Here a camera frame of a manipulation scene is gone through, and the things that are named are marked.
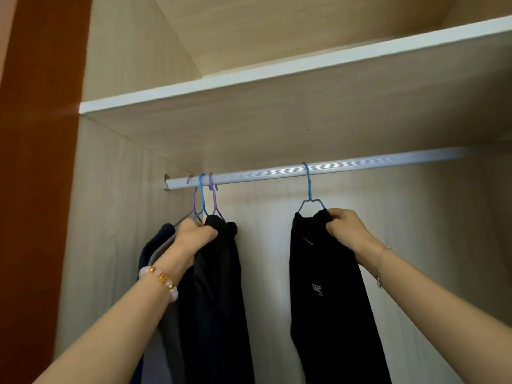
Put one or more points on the person's left hand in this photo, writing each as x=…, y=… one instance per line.
x=188, y=239

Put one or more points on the person's right hand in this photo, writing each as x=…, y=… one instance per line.
x=352, y=231

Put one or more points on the navy shorts with print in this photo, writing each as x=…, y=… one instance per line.
x=154, y=241

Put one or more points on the black shorts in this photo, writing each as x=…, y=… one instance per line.
x=220, y=295

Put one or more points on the black Li-Ning t-shirt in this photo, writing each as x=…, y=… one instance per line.
x=332, y=315

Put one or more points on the grey cat t-shirt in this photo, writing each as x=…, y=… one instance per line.
x=164, y=355

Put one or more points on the person's right forearm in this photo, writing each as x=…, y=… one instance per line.
x=440, y=307

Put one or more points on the person's left forearm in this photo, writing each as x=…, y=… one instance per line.
x=112, y=339

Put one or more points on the beige shelf board white edge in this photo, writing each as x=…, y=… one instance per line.
x=320, y=107

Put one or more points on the metal wardrobe rail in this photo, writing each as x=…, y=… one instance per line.
x=260, y=175

